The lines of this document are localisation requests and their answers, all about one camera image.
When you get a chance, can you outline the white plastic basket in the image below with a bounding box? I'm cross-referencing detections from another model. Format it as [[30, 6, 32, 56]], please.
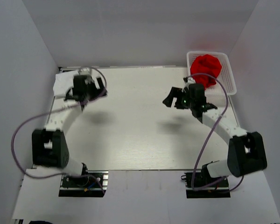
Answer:
[[186, 50, 237, 96]]

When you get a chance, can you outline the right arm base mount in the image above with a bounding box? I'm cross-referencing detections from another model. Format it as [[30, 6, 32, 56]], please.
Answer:
[[181, 171, 231, 199]]

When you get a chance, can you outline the dark blue object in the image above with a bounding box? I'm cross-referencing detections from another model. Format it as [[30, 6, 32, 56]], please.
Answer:
[[29, 220, 52, 224]]

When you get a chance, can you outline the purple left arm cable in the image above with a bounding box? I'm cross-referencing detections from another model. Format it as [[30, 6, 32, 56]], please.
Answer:
[[11, 67, 108, 196]]

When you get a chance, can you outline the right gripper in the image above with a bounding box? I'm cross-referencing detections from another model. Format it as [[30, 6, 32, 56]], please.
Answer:
[[163, 87, 195, 110]]

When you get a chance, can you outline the red t shirt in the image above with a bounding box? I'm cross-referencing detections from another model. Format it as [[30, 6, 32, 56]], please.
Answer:
[[190, 54, 222, 89]]

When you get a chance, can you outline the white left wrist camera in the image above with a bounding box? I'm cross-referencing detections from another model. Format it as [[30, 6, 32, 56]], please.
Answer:
[[77, 67, 92, 75]]

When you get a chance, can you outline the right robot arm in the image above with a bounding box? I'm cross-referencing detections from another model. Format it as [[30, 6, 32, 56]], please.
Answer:
[[163, 84, 267, 186]]

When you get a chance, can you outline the white t shirt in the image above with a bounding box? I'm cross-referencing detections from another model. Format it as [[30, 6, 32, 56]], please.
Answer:
[[53, 70, 78, 97]]

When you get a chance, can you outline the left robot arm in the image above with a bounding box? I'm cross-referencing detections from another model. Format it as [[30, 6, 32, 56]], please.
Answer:
[[32, 75, 107, 186]]

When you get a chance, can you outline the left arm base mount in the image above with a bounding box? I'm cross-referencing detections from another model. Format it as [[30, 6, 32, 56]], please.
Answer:
[[58, 170, 109, 198]]

